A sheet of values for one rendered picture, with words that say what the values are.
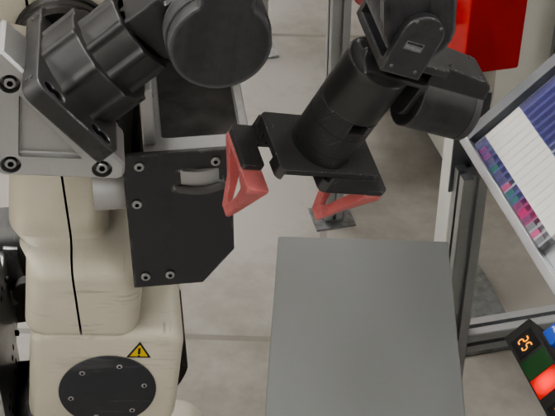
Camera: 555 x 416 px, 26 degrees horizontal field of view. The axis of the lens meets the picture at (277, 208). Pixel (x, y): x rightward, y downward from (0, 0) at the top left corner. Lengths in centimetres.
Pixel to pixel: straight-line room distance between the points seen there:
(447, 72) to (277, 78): 220
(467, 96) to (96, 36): 31
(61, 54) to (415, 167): 201
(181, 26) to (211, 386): 150
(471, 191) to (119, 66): 95
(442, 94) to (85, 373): 52
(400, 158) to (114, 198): 181
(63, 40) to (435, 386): 76
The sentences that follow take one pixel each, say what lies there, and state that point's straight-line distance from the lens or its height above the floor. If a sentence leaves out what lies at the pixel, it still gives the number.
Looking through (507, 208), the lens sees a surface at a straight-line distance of 156.
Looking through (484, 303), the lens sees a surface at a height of 1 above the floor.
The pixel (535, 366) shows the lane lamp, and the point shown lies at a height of 66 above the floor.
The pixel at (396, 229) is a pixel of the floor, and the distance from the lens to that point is 267.
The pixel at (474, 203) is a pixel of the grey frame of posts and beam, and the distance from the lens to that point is 180.
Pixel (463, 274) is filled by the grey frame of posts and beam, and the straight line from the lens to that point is 189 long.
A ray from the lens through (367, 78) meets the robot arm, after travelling 96.
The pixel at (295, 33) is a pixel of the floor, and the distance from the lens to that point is 337.
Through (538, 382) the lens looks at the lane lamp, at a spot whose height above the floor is 65.
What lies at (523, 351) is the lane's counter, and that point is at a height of 65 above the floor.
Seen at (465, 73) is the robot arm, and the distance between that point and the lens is 100.
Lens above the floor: 168
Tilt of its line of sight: 38 degrees down
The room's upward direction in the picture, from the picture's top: straight up
